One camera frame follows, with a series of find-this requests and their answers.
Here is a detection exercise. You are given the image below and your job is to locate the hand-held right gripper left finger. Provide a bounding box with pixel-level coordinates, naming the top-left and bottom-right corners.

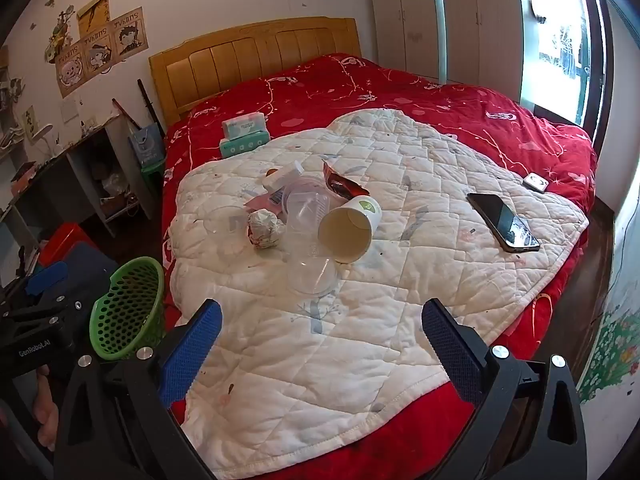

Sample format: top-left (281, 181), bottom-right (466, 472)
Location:
top-left (54, 299), bottom-right (223, 480)

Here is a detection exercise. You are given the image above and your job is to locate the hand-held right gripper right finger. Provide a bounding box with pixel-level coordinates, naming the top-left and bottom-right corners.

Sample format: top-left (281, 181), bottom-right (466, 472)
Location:
top-left (421, 298), bottom-right (588, 480)

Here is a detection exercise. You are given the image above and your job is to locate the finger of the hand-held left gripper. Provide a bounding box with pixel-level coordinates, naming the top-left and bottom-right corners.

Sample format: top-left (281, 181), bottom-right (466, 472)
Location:
top-left (0, 260), bottom-right (87, 331)

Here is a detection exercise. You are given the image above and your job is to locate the green plastic mesh basket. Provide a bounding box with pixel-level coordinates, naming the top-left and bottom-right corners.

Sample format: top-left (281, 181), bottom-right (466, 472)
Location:
top-left (89, 256), bottom-right (167, 362)

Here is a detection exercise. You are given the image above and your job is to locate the clear plastic lid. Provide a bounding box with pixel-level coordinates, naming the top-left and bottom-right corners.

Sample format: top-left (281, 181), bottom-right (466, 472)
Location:
top-left (202, 204), bottom-right (248, 261)

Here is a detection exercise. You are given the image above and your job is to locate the white paper ball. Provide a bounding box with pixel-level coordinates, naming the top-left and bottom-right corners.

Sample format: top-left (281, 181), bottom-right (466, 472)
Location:
top-left (246, 209), bottom-right (287, 249)

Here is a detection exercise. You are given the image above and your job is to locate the clear plastic cup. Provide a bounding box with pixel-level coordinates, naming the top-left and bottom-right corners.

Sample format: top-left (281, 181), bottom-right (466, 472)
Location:
top-left (286, 255), bottom-right (340, 297)

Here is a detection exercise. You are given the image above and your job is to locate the white paper cup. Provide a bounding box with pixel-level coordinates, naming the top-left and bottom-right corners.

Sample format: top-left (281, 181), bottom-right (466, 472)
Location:
top-left (318, 195), bottom-right (383, 264)

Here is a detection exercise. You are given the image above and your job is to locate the clear plastic container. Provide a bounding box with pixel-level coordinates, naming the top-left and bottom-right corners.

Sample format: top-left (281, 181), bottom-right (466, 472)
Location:
top-left (282, 176), bottom-right (335, 261)

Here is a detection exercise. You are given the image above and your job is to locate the red snack wrapper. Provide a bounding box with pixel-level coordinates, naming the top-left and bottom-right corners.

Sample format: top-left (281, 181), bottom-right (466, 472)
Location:
top-left (322, 160), bottom-right (371, 201)

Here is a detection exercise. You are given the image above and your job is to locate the person's left hand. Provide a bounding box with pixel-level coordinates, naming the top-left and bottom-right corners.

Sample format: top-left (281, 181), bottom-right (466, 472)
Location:
top-left (32, 364), bottom-right (64, 441)

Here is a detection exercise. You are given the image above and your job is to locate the red plastic stool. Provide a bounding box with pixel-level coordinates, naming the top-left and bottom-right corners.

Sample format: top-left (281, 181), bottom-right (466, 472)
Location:
top-left (37, 223), bottom-right (93, 268)

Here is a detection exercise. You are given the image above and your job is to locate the blue upholstered chair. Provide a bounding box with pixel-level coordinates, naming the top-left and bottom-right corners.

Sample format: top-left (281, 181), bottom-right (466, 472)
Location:
top-left (30, 240), bottom-right (121, 306)

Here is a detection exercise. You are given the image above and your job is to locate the white quilted mat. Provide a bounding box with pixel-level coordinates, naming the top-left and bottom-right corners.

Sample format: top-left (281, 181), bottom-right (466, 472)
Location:
top-left (161, 108), bottom-right (590, 480)

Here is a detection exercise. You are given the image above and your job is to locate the white desk with shelves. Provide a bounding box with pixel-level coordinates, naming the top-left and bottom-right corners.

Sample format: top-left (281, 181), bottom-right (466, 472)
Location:
top-left (0, 110), bottom-right (156, 241)

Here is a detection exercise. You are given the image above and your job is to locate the black smartphone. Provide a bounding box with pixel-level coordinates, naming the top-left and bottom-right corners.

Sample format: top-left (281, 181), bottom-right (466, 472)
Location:
top-left (466, 192), bottom-right (542, 253)

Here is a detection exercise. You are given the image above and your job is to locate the green plastic stool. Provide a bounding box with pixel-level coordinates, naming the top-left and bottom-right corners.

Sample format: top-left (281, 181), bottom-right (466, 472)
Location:
top-left (140, 155), bottom-right (168, 201)

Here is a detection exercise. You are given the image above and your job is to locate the pink paper sheet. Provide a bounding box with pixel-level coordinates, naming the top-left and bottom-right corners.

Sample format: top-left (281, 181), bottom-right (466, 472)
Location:
top-left (243, 192), bottom-right (286, 221)

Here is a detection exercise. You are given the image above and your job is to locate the blue gift bag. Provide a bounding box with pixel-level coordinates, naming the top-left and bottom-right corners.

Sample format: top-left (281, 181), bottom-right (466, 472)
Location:
top-left (127, 122), bottom-right (166, 166)

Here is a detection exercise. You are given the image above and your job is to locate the red stick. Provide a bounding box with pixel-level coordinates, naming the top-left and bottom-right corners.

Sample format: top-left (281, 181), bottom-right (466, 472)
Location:
top-left (112, 98), bottom-right (143, 128)

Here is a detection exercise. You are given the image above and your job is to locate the white bottle with orange cap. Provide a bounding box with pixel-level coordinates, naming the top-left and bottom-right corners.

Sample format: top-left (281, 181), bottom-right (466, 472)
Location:
top-left (265, 160), bottom-right (306, 196)

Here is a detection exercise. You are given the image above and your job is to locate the black stick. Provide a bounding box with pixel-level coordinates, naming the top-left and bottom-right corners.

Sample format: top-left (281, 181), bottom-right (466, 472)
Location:
top-left (137, 79), bottom-right (167, 136)

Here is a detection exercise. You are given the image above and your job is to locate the teal tissue pack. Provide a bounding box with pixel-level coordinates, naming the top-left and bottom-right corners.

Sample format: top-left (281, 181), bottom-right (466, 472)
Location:
top-left (219, 130), bottom-right (272, 158)

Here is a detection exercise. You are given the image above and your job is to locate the white tissue pack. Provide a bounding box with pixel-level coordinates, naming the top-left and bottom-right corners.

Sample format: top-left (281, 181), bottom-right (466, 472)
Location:
top-left (221, 112), bottom-right (269, 140)

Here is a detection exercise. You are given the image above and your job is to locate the bed with red blanket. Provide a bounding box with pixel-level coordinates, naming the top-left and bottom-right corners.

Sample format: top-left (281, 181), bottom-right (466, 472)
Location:
top-left (160, 52), bottom-right (598, 480)

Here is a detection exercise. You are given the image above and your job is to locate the wooden headboard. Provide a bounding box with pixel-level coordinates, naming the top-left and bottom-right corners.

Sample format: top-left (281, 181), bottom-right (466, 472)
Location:
top-left (148, 16), bottom-right (362, 128)

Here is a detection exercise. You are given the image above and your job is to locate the window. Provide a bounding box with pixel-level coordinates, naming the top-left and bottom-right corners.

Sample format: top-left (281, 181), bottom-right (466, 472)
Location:
top-left (520, 0), bottom-right (613, 131)

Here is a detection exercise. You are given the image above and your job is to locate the cream wardrobe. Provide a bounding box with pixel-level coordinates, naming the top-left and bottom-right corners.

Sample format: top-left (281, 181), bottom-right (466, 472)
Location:
top-left (367, 0), bottom-right (531, 101)

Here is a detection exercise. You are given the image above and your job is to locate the flower wall sticker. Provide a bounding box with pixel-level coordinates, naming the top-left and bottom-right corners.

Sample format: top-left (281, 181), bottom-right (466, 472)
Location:
top-left (575, 305), bottom-right (640, 406)

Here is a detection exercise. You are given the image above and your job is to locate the cartoon wall poster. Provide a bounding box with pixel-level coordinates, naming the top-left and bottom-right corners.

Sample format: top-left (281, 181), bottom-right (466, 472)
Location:
top-left (54, 7), bottom-right (151, 99)

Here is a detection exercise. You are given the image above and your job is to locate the yellow wall poster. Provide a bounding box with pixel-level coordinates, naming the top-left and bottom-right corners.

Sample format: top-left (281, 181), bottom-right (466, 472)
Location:
top-left (76, 0), bottom-right (111, 38)

